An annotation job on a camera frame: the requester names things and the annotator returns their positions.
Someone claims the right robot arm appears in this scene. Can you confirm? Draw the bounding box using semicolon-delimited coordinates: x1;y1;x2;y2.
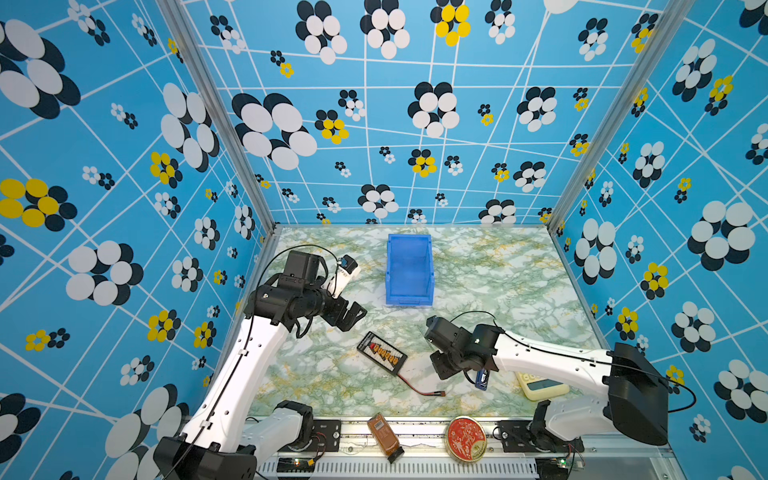
424;316;670;452

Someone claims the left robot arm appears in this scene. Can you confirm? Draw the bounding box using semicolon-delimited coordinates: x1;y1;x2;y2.
153;267;366;479

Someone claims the round red tin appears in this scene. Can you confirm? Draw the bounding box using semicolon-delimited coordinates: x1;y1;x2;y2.
444;416;488;463

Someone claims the brown rectangular box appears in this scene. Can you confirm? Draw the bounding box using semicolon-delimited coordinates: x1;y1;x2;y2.
367;413;404;464

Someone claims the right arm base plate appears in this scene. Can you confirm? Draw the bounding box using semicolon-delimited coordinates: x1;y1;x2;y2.
492;420;585;454

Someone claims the blue plastic bin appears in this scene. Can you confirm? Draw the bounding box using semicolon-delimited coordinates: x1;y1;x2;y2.
385;234;435;307

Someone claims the cream calculator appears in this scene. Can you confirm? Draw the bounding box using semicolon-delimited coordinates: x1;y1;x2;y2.
516;372;570;402

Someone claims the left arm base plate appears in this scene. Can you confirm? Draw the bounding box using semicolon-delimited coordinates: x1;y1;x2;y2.
298;419;342;453

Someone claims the aluminium front rail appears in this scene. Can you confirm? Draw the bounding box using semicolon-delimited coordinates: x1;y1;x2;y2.
161;415;685;480

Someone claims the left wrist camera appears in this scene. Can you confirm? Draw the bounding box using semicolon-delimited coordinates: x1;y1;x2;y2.
338;254;361;283

